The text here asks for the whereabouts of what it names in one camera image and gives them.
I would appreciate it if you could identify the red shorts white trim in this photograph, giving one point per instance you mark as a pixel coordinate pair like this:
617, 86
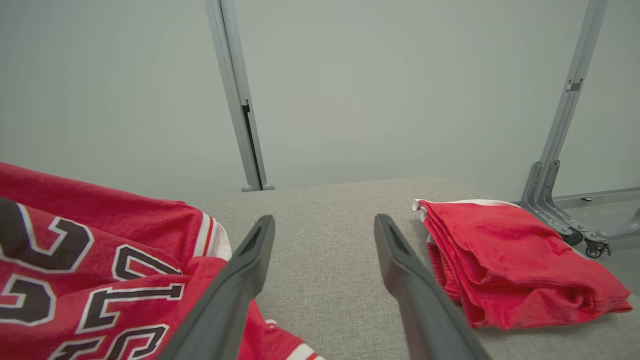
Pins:
510, 260

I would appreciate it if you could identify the red jersey black lettering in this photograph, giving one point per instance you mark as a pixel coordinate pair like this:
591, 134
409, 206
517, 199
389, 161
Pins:
100, 250

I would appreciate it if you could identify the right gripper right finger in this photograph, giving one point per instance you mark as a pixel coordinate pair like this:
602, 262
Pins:
420, 300

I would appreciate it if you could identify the grey fabric sofa cushion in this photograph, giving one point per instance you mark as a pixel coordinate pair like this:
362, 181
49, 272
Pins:
330, 250

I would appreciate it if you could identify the grey partition post pair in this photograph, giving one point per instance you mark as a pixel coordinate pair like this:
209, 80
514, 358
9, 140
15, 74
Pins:
235, 90

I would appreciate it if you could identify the grey partition frame post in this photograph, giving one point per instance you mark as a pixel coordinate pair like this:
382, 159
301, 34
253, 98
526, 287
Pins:
575, 90

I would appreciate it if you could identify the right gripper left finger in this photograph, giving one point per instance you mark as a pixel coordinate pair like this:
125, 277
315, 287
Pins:
225, 300

